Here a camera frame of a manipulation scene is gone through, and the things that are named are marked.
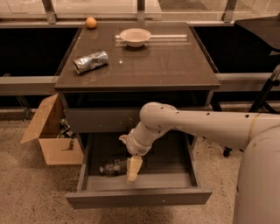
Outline black rolling stand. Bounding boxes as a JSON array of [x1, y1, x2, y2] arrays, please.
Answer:
[[206, 14, 280, 158]]

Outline white paper bowl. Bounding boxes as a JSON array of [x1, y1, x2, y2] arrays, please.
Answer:
[[120, 28, 151, 47]]

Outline crumpled silver chip bag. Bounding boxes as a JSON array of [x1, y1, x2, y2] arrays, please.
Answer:
[[73, 51, 109, 74]]

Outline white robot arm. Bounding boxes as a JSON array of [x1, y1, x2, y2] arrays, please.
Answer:
[[119, 102, 280, 182]]

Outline clear plastic water bottle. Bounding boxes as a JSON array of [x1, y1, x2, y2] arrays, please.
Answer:
[[99, 158, 127, 176]]

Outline items inside cardboard box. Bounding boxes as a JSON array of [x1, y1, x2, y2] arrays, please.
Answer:
[[57, 118, 75, 138]]

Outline open grey middle drawer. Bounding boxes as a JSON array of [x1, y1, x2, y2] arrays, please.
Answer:
[[66, 131, 212, 209]]

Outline orange fruit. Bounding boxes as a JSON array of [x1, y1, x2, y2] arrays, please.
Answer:
[[86, 17, 97, 29]]

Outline open cardboard box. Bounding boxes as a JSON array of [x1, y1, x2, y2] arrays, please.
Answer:
[[21, 94, 84, 165]]

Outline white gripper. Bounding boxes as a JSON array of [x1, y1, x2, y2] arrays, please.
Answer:
[[119, 129, 151, 182]]

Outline dark grey drawer cabinet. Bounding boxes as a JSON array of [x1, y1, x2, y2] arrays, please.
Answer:
[[55, 21, 220, 146]]

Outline closed grey top drawer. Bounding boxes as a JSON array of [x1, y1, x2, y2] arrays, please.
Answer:
[[65, 108, 140, 133]]

